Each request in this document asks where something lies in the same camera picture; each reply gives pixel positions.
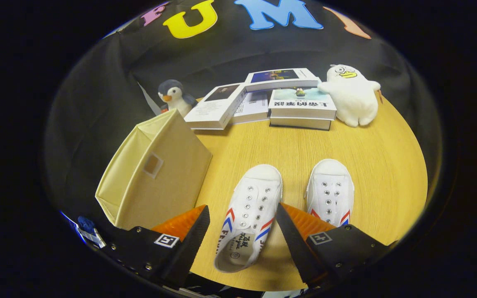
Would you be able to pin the beige fabric storage box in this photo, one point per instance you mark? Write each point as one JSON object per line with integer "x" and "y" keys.
{"x": 168, "y": 186}

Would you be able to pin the book with dark portrait cover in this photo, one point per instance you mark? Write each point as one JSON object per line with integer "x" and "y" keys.
{"x": 213, "y": 107}

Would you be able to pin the grey penguin plush toy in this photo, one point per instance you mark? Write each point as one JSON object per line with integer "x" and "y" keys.
{"x": 176, "y": 99}

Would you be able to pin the thick grey book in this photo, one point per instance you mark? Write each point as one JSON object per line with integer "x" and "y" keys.
{"x": 300, "y": 123}

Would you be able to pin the blue and white object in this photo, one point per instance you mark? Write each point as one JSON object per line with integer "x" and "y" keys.
{"x": 86, "y": 225}

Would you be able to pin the book with blue picture cover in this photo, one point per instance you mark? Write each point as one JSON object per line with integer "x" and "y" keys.
{"x": 280, "y": 82}

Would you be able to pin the book with teal cover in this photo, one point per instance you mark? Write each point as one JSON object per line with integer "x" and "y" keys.
{"x": 300, "y": 105}

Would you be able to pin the white duck plush toy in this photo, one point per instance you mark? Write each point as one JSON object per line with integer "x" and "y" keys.
{"x": 352, "y": 99}

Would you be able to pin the white canvas shoe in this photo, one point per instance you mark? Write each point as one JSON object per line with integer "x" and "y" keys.
{"x": 329, "y": 182}
{"x": 255, "y": 194}

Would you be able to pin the white book with text cover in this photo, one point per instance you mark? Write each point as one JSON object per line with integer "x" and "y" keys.
{"x": 253, "y": 108}

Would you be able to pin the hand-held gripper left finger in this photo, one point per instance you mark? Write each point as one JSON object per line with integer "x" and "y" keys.
{"x": 184, "y": 252}

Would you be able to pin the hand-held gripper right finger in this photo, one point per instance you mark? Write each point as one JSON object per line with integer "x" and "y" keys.
{"x": 300, "y": 252}

